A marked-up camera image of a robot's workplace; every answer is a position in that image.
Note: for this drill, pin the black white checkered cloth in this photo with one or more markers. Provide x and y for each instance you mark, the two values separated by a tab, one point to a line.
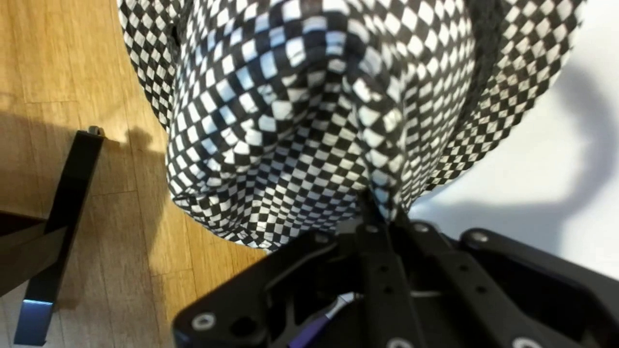
309	96

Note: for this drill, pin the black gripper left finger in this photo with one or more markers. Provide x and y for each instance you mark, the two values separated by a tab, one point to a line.
379	270

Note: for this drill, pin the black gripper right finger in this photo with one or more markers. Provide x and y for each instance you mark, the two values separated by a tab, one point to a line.
489	290

